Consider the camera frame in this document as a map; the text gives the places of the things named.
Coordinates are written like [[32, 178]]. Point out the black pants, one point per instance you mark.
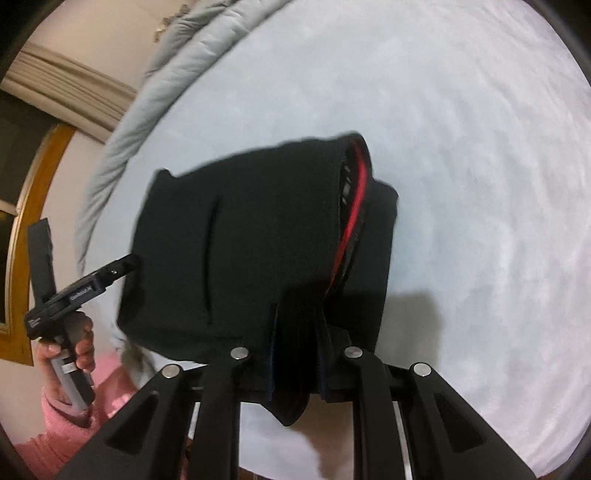
[[266, 250]]

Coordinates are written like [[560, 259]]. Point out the left hand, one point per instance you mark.
[[80, 328]]

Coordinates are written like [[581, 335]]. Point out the wooden framed window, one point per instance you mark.
[[32, 146]]

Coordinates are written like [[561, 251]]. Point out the beige curtain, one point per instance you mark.
[[88, 100]]

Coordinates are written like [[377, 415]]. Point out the grey duvet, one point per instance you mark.
[[191, 45]]

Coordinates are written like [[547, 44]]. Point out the light blue bed sheet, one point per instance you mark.
[[478, 114]]

